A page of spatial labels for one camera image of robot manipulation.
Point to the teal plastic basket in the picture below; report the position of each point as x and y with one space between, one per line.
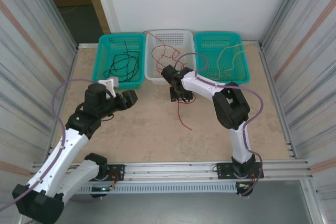
118 37
223 40

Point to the aluminium table side bar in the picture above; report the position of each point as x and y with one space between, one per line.
73 64
287 134

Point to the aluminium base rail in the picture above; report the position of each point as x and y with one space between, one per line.
170 169

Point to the white plastic basket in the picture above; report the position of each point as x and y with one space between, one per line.
178 36

